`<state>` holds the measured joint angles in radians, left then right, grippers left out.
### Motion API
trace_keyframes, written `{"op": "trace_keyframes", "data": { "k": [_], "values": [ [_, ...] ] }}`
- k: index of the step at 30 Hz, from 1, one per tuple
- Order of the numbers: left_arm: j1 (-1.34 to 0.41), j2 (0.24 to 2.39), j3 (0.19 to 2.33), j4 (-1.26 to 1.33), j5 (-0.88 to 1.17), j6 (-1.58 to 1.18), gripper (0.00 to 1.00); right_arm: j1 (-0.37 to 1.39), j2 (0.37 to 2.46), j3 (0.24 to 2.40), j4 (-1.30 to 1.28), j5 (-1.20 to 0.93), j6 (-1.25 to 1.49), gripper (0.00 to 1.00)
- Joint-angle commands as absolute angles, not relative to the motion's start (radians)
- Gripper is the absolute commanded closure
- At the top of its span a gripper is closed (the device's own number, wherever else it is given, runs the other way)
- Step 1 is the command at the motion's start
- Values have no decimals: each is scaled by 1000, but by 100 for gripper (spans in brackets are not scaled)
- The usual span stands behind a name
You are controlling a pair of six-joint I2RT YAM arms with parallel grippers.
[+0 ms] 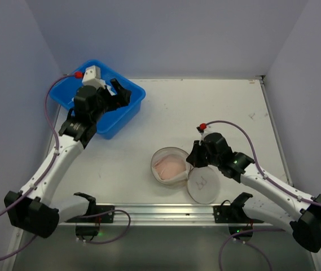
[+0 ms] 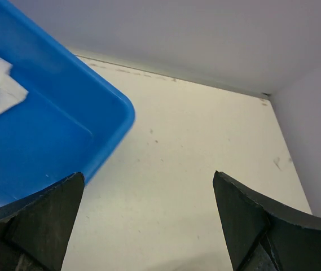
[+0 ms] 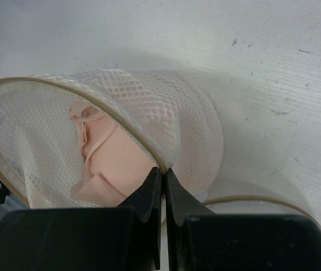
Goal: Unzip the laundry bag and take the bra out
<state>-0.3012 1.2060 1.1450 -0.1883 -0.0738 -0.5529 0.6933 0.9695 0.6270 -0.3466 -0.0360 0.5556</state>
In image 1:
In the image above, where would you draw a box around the round beige mesh laundry bag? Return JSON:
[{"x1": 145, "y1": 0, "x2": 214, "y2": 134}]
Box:
[{"x1": 151, "y1": 147, "x2": 220, "y2": 204}]

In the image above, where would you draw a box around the pink bra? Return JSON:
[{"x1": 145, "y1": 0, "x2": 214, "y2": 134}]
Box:
[{"x1": 155, "y1": 155, "x2": 186, "y2": 181}]

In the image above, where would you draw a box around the white bra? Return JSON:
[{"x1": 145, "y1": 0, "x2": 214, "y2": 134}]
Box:
[{"x1": 72, "y1": 79, "x2": 116, "y2": 104}]

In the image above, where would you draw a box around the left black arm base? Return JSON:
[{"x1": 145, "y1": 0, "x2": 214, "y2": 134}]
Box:
[{"x1": 63, "y1": 192, "x2": 115, "y2": 243}]

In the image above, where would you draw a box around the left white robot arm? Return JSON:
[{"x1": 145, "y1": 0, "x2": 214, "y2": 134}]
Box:
[{"x1": 4, "y1": 78, "x2": 131, "y2": 238}]

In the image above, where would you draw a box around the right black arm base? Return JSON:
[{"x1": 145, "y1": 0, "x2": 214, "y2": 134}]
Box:
[{"x1": 213, "y1": 192, "x2": 263, "y2": 234}]

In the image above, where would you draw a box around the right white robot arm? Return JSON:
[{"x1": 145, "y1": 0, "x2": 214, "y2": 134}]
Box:
[{"x1": 187, "y1": 130, "x2": 321, "y2": 253}]

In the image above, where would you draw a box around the blue plastic bin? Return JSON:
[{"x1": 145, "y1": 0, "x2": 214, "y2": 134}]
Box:
[{"x1": 50, "y1": 59, "x2": 146, "y2": 139}]

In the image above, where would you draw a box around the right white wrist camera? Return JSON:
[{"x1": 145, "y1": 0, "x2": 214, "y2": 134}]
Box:
[{"x1": 196, "y1": 123, "x2": 213, "y2": 141}]

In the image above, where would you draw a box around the aluminium mounting rail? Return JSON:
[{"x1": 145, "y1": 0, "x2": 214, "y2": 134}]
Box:
[{"x1": 58, "y1": 202, "x2": 293, "y2": 226}]

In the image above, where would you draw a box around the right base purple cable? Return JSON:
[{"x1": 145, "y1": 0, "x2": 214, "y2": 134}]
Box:
[{"x1": 218, "y1": 228, "x2": 291, "y2": 271}]

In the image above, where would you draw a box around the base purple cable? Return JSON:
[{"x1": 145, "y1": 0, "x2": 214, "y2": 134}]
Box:
[
  {"x1": 218, "y1": 228, "x2": 291, "y2": 271},
  {"x1": 77, "y1": 208, "x2": 131, "y2": 245}
]

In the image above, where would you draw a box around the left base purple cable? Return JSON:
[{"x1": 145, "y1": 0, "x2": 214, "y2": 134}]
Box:
[{"x1": 77, "y1": 208, "x2": 131, "y2": 245}]

